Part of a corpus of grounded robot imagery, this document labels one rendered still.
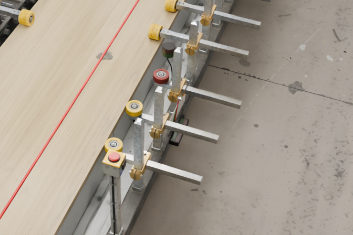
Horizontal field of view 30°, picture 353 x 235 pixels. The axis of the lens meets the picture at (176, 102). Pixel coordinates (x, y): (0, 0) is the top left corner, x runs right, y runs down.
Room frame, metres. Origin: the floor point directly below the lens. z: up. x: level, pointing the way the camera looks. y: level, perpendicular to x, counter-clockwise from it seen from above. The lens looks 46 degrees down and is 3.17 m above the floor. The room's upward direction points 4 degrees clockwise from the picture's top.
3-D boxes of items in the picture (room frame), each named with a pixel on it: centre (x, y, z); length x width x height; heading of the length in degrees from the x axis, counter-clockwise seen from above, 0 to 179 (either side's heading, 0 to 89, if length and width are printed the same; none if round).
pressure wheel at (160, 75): (2.33, 0.08, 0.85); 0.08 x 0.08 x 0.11
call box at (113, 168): (1.54, 0.22, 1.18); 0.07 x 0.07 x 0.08; 74
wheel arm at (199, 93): (2.28, -0.11, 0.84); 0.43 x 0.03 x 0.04; 74
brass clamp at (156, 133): (2.05, 0.07, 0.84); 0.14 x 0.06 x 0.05; 164
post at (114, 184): (1.54, 0.22, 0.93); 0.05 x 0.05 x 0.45; 74
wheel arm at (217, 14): (2.78, -0.17, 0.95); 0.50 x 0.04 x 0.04; 74
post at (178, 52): (2.27, 0.01, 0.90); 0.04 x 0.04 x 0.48; 74
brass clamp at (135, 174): (1.81, 0.14, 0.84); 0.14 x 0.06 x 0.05; 164
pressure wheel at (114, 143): (1.86, 0.26, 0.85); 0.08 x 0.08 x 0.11
